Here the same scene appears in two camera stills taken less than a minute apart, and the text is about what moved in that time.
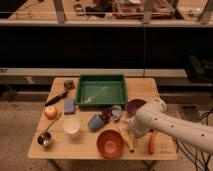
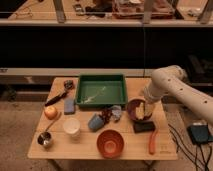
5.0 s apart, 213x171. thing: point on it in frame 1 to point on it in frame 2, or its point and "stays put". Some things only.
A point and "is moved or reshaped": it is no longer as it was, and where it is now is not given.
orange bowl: [110, 143] stays put
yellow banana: [128, 134] is moved or reshaped
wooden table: [66, 131] stays put
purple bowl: [133, 105] stays put
